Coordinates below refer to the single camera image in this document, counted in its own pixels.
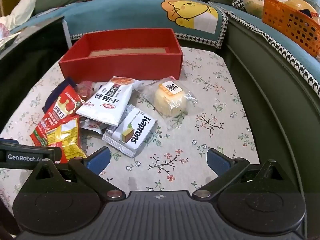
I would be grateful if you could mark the floral tablecloth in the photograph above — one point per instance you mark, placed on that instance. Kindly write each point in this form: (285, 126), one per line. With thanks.
(171, 159)

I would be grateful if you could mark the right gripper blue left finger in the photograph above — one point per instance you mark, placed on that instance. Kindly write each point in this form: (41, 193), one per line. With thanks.
(98, 160)

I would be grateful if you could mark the white cloth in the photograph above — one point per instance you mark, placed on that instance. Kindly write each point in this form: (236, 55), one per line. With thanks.
(19, 15)

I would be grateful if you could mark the orange plastic basket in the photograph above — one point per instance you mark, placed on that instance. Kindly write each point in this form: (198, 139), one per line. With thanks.
(292, 23)

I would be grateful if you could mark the white noodle snack packet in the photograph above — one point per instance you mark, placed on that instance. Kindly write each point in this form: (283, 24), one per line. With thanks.
(108, 104)

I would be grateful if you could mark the white duck gizzard packet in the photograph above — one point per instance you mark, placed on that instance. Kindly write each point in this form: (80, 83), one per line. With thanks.
(92, 125)

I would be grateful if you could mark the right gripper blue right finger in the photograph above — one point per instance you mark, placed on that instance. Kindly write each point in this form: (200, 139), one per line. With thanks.
(218, 162)

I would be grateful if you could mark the blue foil snack packet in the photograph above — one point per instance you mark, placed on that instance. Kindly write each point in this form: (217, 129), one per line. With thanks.
(56, 92)

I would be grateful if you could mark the red cardboard box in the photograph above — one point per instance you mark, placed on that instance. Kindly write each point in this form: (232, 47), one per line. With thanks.
(141, 54)

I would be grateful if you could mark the teal lion sofa cover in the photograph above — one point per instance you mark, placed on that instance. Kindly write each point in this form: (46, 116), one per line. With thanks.
(190, 20)

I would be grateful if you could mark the red yellow snack packet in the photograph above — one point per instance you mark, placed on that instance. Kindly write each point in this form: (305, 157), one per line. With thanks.
(67, 138)

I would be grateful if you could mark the clear yellow pastry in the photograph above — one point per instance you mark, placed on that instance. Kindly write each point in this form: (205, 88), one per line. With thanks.
(171, 99)

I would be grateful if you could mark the pink clear snack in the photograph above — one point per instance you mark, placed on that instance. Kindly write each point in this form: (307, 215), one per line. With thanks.
(85, 89)

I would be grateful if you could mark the white Kaprons wafer packet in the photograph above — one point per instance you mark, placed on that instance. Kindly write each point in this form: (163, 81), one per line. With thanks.
(128, 137)

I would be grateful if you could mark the red crown snack packet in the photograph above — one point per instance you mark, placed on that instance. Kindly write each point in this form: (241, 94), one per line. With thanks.
(60, 112)

